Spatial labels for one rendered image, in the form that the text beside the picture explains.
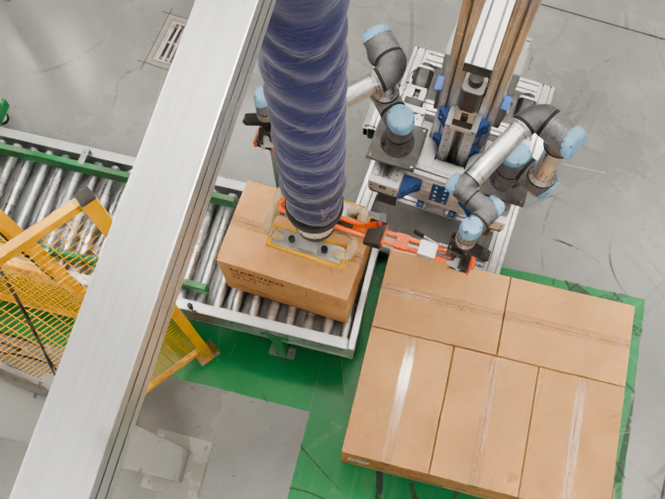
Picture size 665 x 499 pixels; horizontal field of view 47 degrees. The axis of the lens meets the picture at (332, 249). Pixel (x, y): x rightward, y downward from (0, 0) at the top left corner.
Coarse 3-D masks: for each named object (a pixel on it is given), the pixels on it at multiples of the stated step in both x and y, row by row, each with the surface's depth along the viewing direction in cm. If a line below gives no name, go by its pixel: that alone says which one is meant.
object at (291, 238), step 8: (288, 232) 312; (296, 232) 312; (272, 240) 311; (288, 240) 310; (296, 240) 310; (280, 248) 310; (288, 248) 310; (296, 248) 309; (320, 248) 309; (328, 248) 309; (336, 248) 309; (344, 248) 310; (304, 256) 309; (312, 256) 309; (320, 256) 308; (328, 256) 308; (328, 264) 308; (336, 264) 307; (344, 264) 307
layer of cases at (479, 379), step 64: (384, 320) 361; (448, 320) 361; (512, 320) 361; (576, 320) 361; (384, 384) 351; (448, 384) 351; (512, 384) 351; (576, 384) 350; (384, 448) 341; (448, 448) 341; (512, 448) 341; (576, 448) 341
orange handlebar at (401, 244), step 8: (280, 200) 304; (280, 208) 303; (336, 224) 301; (352, 224) 301; (344, 232) 301; (352, 232) 299; (360, 232) 299; (392, 232) 299; (384, 240) 298; (400, 240) 297; (408, 240) 297; (416, 240) 298; (400, 248) 296; (408, 248) 297; (440, 248) 297; (440, 256) 296; (472, 264) 294
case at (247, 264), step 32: (256, 192) 340; (256, 224) 335; (288, 224) 334; (224, 256) 330; (256, 256) 330; (288, 256) 329; (352, 256) 329; (256, 288) 353; (288, 288) 335; (320, 288) 324; (352, 288) 330
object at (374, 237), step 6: (384, 222) 299; (372, 228) 299; (378, 228) 299; (384, 228) 299; (366, 234) 298; (372, 234) 298; (378, 234) 298; (384, 234) 297; (366, 240) 296; (372, 240) 297; (378, 240) 297; (372, 246) 299; (378, 246) 297
